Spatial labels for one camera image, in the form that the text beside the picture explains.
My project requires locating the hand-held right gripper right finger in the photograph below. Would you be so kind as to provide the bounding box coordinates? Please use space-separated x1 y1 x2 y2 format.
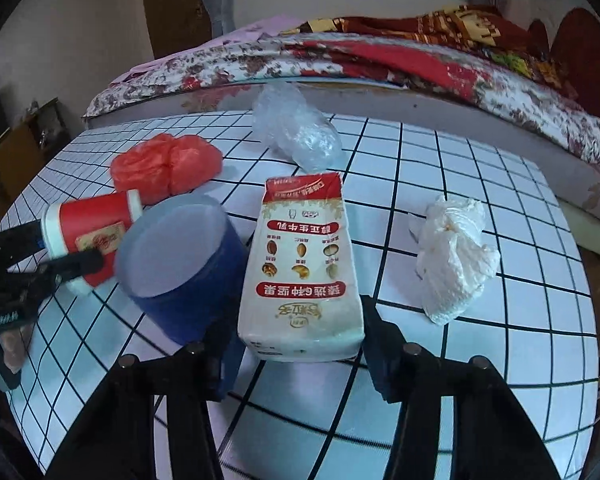
360 294 547 480

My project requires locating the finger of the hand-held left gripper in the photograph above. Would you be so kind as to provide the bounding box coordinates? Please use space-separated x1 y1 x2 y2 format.
0 224 45 262
35 249 106 286

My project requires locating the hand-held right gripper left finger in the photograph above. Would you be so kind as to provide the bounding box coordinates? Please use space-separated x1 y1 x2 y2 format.
45 319 247 480

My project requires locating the red paper cup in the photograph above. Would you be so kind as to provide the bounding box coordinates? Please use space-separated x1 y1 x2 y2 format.
40 189 144 297

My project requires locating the red and white drink carton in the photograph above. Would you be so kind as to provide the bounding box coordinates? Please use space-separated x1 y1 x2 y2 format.
237 171 366 364

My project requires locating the person's left hand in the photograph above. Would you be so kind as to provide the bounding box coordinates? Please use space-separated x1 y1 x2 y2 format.
0 321 39 387

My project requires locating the blue round container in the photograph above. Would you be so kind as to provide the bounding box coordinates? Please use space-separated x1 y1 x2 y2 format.
116 194 251 346

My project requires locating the wooden cabinet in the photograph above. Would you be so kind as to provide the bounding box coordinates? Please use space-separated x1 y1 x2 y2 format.
0 97 74 202

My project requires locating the white black-checked tablecloth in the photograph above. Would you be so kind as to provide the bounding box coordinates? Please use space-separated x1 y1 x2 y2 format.
0 109 600 480

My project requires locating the crumpled white tissue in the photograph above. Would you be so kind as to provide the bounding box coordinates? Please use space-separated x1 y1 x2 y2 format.
408 196 502 325

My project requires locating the red plastic bag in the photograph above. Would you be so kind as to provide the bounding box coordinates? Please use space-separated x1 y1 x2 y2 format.
111 132 225 206

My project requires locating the floral quilt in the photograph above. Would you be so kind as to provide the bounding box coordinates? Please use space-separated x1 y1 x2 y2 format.
82 35 600 172

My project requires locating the clear plastic bag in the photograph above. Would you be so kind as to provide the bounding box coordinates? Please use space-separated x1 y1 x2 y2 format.
251 81 344 171

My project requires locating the brown wooden door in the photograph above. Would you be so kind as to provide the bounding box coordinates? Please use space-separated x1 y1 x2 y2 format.
140 0 217 62

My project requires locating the pink bed sheet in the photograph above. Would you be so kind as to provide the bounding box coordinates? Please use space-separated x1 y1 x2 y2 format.
125 14 306 76

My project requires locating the red patterned blanket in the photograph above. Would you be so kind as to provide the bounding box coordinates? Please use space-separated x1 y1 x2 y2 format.
280 4 581 107

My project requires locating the red heart-shaped headboard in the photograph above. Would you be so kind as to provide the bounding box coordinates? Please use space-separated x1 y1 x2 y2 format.
527 7 600 87

